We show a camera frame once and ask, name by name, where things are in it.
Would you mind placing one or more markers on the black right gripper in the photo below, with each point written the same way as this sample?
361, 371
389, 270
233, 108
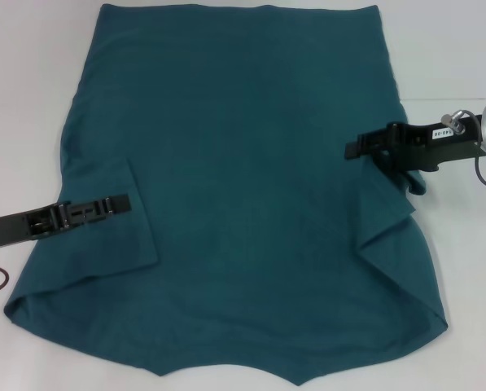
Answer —
426, 148

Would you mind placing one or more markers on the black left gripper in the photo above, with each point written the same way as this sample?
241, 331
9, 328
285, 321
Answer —
10, 228

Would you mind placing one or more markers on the teal blue shirt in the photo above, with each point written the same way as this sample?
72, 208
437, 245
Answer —
234, 183

